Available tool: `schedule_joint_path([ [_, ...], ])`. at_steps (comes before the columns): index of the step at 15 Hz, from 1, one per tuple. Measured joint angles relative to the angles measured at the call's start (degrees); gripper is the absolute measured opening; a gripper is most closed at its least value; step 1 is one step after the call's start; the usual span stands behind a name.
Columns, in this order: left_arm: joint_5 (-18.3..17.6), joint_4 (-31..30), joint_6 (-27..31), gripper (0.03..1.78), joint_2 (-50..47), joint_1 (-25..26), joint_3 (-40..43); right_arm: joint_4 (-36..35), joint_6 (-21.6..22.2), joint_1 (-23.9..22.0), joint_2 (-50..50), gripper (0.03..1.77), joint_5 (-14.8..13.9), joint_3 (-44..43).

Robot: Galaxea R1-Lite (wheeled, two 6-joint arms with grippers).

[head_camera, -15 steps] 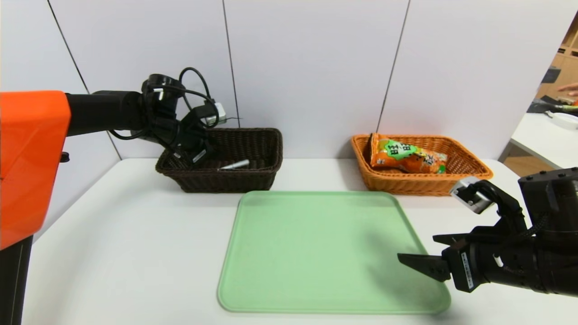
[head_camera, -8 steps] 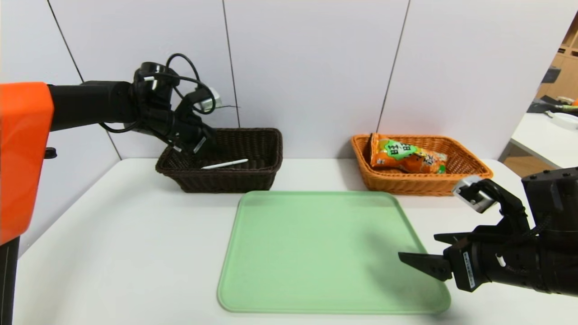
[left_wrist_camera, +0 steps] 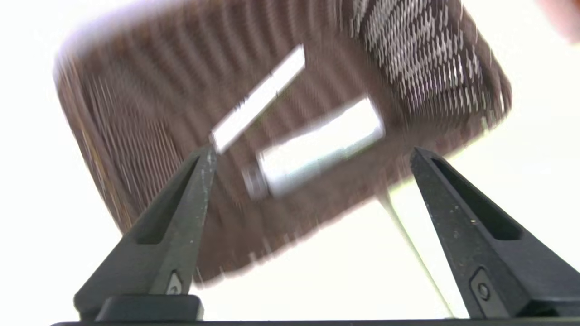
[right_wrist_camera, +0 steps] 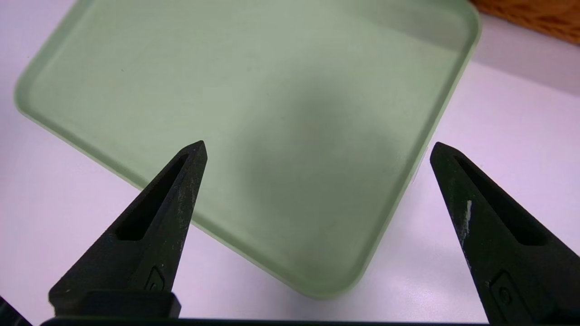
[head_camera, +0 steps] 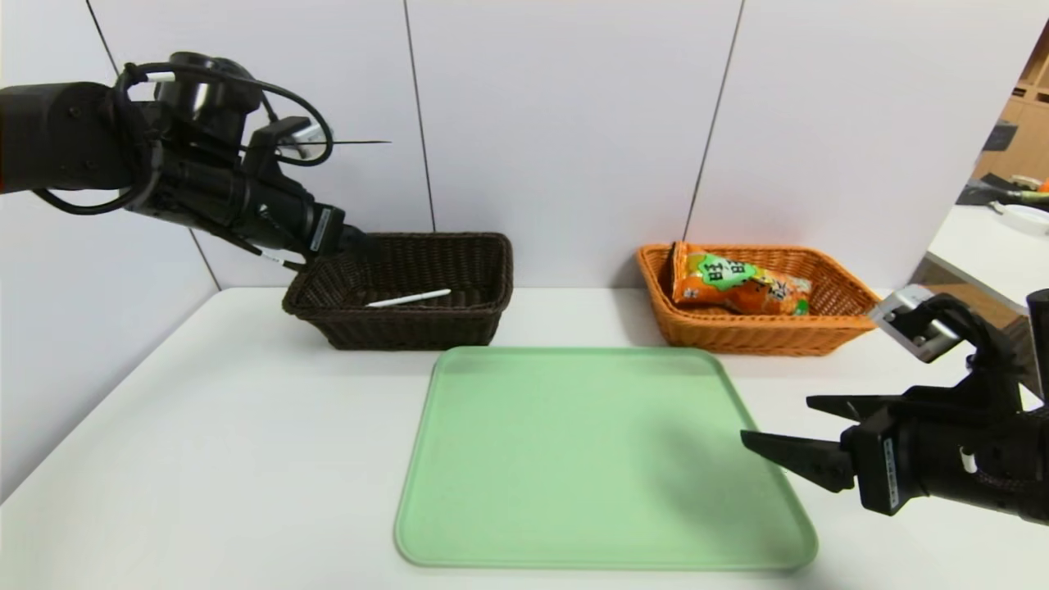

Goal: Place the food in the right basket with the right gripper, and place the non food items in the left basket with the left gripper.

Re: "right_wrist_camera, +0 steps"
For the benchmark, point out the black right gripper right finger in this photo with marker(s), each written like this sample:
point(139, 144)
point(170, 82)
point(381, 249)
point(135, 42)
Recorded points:
point(507, 253)

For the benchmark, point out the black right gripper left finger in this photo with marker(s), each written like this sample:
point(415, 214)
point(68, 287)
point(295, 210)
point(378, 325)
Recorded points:
point(149, 235)

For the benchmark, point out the light green plastic tray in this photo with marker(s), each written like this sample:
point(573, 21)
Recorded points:
point(226, 90)

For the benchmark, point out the orange wicker basket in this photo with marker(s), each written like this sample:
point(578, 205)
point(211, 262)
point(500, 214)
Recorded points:
point(539, 16)

